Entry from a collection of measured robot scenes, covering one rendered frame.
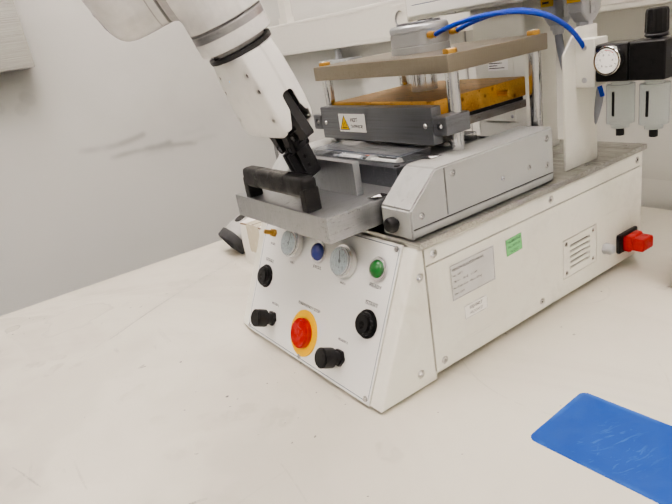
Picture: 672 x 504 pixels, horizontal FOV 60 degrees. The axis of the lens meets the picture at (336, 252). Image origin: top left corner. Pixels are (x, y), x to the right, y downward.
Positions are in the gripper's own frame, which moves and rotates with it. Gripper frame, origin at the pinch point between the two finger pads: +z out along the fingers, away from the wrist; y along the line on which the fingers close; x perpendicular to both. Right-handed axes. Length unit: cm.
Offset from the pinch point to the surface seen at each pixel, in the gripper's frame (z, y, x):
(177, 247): 57, -146, 7
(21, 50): -24, -134, 2
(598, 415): 27.6, 33.3, -0.2
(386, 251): 9.5, 12.6, -2.1
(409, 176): 3.7, 13.2, 4.4
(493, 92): 4.4, 10.2, 23.6
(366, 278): 12.2, 10.2, -4.7
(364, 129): 2.4, -1.4, 11.1
